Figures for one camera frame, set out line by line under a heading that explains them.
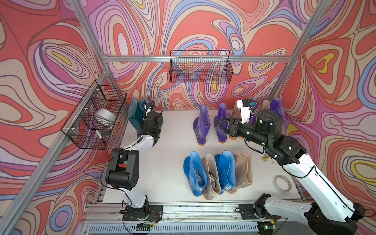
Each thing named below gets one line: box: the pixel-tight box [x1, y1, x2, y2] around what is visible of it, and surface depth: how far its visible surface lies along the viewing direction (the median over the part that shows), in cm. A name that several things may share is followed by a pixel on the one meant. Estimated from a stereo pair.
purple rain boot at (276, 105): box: [269, 97, 285, 118], surface depth 90 cm
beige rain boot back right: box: [262, 99, 271, 111], surface depth 89 cm
